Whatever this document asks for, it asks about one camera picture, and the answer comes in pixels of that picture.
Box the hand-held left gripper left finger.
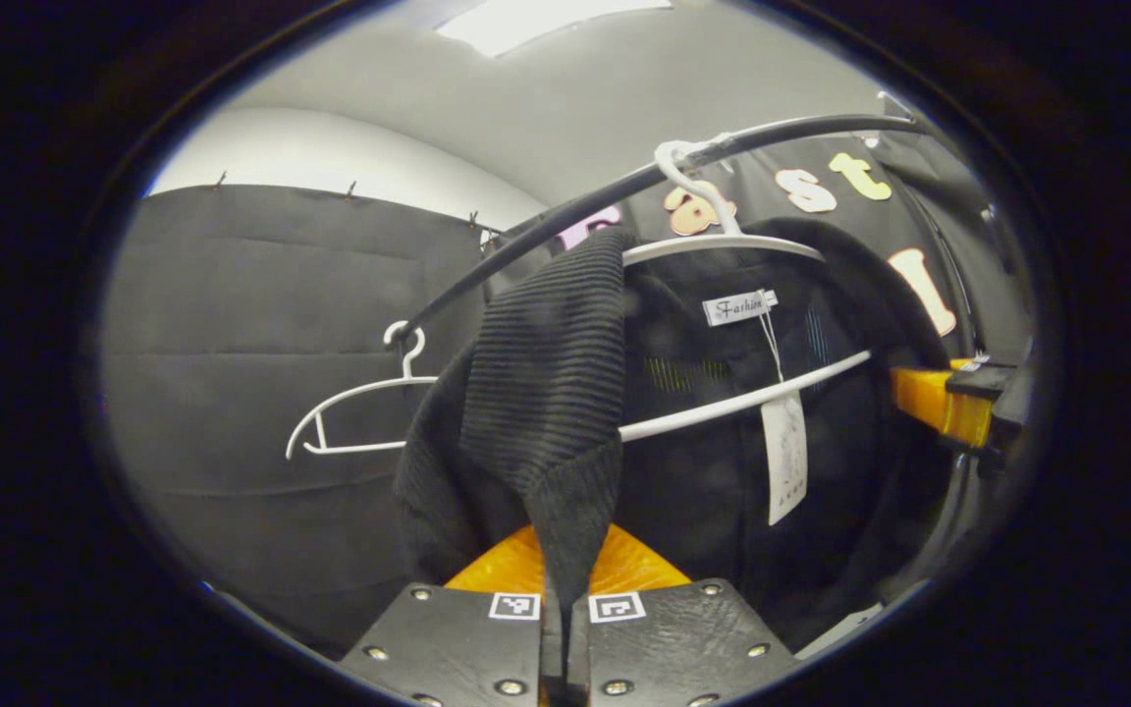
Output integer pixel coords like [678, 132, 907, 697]
[338, 523, 549, 707]

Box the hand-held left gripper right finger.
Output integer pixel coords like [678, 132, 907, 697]
[570, 523, 804, 707]

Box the white clothes hanger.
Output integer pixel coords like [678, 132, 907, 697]
[618, 140, 873, 443]
[286, 321, 441, 461]

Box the black knitted garment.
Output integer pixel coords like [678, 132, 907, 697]
[394, 221, 954, 654]

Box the white empty clothes hanger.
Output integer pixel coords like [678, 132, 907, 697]
[286, 321, 441, 461]

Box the black metal clothes rack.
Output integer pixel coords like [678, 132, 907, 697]
[394, 113, 989, 605]

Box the black backdrop cloth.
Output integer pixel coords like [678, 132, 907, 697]
[99, 93, 1033, 659]

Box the large ceiling light panel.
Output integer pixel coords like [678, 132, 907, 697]
[436, 0, 674, 58]

